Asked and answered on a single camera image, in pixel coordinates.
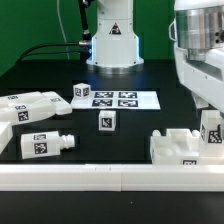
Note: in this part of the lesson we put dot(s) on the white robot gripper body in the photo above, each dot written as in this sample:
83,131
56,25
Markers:
202,78

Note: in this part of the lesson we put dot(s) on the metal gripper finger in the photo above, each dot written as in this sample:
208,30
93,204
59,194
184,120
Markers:
199,102

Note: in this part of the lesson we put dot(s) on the white chair seat part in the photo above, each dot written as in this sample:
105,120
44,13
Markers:
179,147

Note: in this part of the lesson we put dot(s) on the white long chair back part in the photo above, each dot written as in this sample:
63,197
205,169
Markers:
62,107

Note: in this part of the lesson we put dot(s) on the small white tagged cube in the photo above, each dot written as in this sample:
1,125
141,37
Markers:
107,120

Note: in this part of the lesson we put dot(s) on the paper sheet with tags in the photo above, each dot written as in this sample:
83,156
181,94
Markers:
140,100

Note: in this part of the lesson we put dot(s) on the rear white tagged cube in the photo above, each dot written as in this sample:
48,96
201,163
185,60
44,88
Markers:
81,90

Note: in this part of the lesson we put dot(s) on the white tagged bar part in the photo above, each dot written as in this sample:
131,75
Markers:
27,113

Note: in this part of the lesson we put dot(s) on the white left fence block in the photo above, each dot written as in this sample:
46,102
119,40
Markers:
5,134

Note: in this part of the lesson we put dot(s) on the white front fence rail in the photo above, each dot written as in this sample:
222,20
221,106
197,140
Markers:
111,178

